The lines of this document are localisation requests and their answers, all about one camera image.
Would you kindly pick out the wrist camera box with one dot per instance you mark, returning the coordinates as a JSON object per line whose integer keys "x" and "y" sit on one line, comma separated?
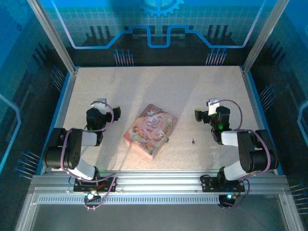
{"x": 103, "y": 107}
{"x": 212, "y": 108}

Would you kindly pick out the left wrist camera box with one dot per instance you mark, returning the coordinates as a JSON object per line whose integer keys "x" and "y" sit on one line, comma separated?
{"x": 103, "y": 107}

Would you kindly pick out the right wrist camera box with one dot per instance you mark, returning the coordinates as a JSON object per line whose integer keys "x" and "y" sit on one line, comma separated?
{"x": 212, "y": 108}

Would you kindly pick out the pink illustrated diary book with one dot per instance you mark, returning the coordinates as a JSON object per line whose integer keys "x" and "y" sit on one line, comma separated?
{"x": 149, "y": 132}

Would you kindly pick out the aluminium side rail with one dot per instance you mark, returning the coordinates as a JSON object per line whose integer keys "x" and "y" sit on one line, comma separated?
{"x": 250, "y": 96}
{"x": 65, "y": 106}

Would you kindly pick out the aluminium front rail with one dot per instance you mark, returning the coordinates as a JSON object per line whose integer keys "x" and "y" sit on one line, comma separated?
{"x": 158, "y": 180}

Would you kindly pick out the lit power connector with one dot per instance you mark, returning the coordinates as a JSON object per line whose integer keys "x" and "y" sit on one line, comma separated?
{"x": 229, "y": 196}
{"x": 91, "y": 196}

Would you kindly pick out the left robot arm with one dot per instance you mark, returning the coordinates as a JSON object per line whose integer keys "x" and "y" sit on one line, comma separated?
{"x": 72, "y": 149}

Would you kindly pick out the aluminium lower frame bar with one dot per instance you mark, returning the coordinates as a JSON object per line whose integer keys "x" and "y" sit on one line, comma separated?
{"x": 26, "y": 211}
{"x": 291, "y": 214}

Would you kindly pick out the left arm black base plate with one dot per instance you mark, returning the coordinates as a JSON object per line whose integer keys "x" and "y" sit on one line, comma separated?
{"x": 78, "y": 188}

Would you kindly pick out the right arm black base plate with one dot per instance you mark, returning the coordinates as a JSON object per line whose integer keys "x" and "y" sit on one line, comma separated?
{"x": 207, "y": 185}

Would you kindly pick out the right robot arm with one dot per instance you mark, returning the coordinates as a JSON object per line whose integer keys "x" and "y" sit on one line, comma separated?
{"x": 247, "y": 149}

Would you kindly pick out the aluminium upright post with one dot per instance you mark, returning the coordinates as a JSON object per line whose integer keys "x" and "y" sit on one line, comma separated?
{"x": 54, "y": 38}
{"x": 264, "y": 36}

